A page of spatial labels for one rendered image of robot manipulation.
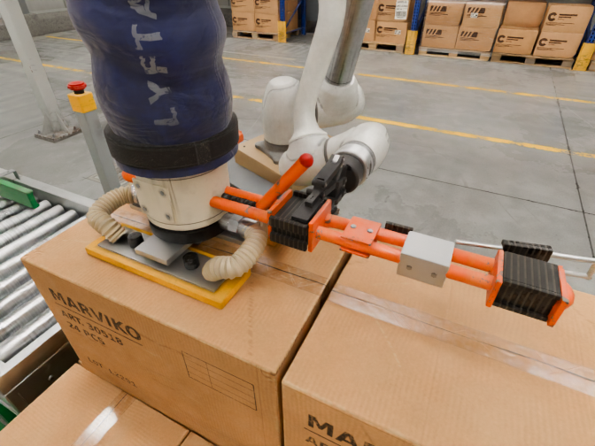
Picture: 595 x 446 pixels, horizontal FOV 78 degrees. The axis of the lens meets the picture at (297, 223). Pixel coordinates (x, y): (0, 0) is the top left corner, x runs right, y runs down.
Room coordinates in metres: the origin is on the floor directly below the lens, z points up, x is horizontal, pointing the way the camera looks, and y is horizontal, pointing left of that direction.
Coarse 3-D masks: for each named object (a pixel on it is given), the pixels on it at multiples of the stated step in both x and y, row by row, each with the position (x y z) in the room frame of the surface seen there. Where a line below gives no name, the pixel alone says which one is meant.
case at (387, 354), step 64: (320, 320) 0.40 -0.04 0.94; (384, 320) 0.40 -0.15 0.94; (448, 320) 0.40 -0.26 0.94; (512, 320) 0.40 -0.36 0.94; (576, 320) 0.40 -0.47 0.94; (320, 384) 0.29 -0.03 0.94; (384, 384) 0.29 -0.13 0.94; (448, 384) 0.29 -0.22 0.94; (512, 384) 0.29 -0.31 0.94; (576, 384) 0.29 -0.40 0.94
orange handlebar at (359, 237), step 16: (128, 176) 0.66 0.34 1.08; (224, 192) 0.60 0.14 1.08; (240, 192) 0.59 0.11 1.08; (224, 208) 0.55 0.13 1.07; (240, 208) 0.54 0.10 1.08; (256, 208) 0.54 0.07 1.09; (336, 224) 0.50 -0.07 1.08; (352, 224) 0.48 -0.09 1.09; (368, 224) 0.48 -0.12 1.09; (336, 240) 0.46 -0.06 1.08; (352, 240) 0.44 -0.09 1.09; (368, 240) 0.44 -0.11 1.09; (384, 240) 0.46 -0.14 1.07; (400, 240) 0.45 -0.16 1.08; (368, 256) 0.43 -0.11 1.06; (384, 256) 0.42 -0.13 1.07; (464, 256) 0.41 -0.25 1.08; (480, 256) 0.41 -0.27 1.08; (448, 272) 0.38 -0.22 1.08; (464, 272) 0.38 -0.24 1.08; (480, 272) 0.38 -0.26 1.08
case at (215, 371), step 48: (48, 288) 0.54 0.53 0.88; (96, 288) 0.48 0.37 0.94; (144, 288) 0.48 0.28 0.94; (240, 288) 0.48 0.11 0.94; (288, 288) 0.48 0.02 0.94; (96, 336) 0.50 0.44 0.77; (144, 336) 0.43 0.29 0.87; (192, 336) 0.37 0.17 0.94; (240, 336) 0.37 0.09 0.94; (288, 336) 0.37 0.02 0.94; (144, 384) 0.46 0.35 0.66; (192, 384) 0.39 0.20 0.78; (240, 384) 0.34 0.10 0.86; (240, 432) 0.34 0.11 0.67
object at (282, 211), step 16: (288, 192) 0.56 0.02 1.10; (304, 192) 0.57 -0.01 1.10; (272, 208) 0.51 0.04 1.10; (288, 208) 0.53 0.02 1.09; (320, 208) 0.53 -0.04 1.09; (272, 224) 0.49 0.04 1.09; (288, 224) 0.47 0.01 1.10; (304, 224) 0.48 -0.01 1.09; (320, 224) 0.49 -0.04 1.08; (272, 240) 0.49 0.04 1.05; (288, 240) 0.47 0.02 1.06; (304, 240) 0.47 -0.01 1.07; (320, 240) 0.49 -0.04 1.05
